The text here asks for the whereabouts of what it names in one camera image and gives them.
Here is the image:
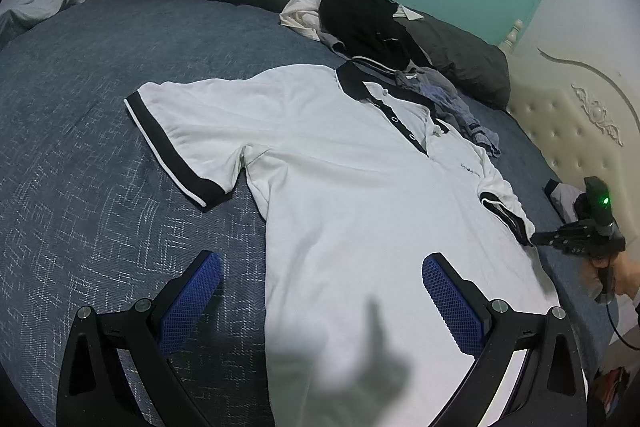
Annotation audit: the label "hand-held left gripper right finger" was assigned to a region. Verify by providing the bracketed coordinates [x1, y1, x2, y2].
[421, 252, 588, 427]

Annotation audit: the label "person's right hand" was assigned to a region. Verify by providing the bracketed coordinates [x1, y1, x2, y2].
[580, 252, 640, 298]

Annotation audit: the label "cream shirt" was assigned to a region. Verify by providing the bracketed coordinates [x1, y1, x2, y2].
[279, 0, 426, 42]

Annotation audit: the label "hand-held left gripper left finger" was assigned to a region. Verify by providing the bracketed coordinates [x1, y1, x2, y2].
[56, 250, 223, 427]

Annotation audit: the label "folded grey and black clothes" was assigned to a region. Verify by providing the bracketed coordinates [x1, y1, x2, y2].
[545, 179, 588, 228]

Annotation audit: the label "blue heathered bed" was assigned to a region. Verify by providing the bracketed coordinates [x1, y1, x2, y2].
[0, 0, 621, 427]

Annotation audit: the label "light grey shirt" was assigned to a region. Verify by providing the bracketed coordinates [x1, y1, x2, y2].
[319, 29, 348, 55]

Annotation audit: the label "red and black object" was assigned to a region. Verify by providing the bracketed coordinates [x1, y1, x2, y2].
[595, 367, 632, 415]

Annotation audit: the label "black jacket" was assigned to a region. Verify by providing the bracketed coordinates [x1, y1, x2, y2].
[319, 0, 428, 70]

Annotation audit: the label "blue plaid shorts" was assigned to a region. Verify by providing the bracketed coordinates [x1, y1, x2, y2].
[420, 84, 502, 158]

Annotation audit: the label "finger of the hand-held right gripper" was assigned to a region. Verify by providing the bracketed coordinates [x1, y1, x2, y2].
[530, 229, 563, 250]

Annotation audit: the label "white polo shirt black trim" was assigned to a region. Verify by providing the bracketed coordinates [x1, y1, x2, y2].
[124, 63, 588, 427]

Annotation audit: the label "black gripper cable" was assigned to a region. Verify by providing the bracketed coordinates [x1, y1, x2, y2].
[602, 302, 640, 350]

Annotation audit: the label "grey knit garment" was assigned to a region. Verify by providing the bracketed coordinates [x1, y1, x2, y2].
[395, 67, 453, 100]

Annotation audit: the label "cream tufted headboard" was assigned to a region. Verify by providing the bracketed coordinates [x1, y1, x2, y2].
[500, 19, 640, 378]

